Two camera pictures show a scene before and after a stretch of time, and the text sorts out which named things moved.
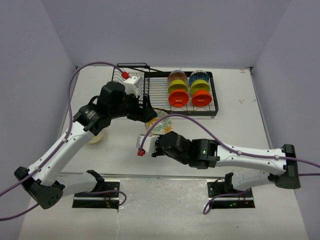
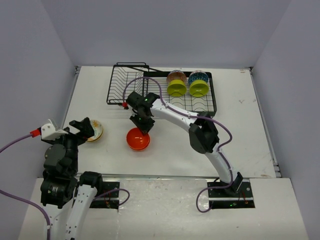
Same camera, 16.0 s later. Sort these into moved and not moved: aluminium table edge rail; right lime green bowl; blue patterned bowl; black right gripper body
Moved: black right gripper body
Not moved: right lime green bowl; aluminium table edge rail; blue patterned bowl
